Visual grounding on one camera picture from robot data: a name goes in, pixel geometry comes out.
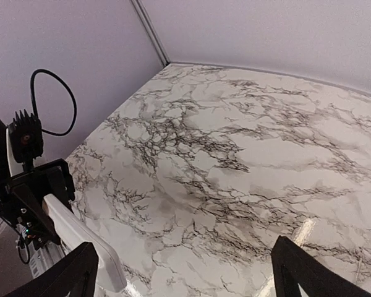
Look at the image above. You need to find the white remote control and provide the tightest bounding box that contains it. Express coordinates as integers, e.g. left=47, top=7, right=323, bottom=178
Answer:
left=43, top=194, right=127, bottom=293

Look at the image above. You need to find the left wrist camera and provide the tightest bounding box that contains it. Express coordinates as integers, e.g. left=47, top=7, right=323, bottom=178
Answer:
left=8, top=110, right=43, bottom=163

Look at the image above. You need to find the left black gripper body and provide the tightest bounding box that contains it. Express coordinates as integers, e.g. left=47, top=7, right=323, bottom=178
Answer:
left=0, top=157, right=77, bottom=248

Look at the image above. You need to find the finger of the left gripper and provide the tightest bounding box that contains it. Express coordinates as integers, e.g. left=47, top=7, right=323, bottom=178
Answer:
left=11, top=183, right=61, bottom=246

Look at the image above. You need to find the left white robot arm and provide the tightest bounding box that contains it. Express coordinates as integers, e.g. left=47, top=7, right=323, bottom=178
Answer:
left=0, top=110, right=75, bottom=264

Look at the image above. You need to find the left aluminium frame post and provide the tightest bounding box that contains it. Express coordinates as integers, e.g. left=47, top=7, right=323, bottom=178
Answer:
left=130, top=0, right=171, bottom=67

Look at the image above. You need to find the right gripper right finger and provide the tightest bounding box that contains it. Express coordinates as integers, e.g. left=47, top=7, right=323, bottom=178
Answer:
left=271, top=236, right=371, bottom=296

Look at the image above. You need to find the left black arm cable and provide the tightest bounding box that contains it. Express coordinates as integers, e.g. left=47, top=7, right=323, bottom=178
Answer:
left=30, top=69, right=78, bottom=137

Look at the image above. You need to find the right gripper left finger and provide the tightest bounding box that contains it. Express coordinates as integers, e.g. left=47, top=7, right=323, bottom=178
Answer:
left=6, top=242, right=98, bottom=297

